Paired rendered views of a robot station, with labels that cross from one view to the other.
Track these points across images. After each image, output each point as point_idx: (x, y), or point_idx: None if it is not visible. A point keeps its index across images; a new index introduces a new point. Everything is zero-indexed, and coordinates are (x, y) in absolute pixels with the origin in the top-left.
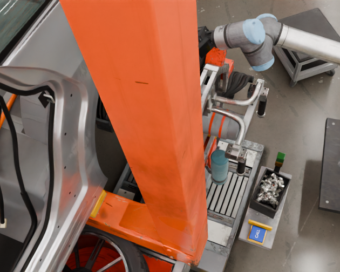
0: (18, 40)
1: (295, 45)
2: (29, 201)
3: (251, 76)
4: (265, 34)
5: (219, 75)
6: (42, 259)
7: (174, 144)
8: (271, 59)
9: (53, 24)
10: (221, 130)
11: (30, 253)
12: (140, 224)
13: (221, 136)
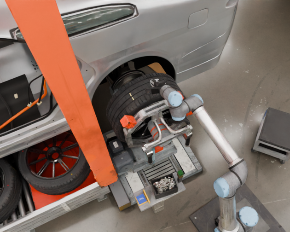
0: None
1: (199, 119)
2: (52, 101)
3: (186, 121)
4: (186, 104)
5: None
6: (37, 128)
7: (62, 112)
8: (179, 117)
9: (86, 38)
10: (154, 135)
11: (33, 121)
12: None
13: (153, 138)
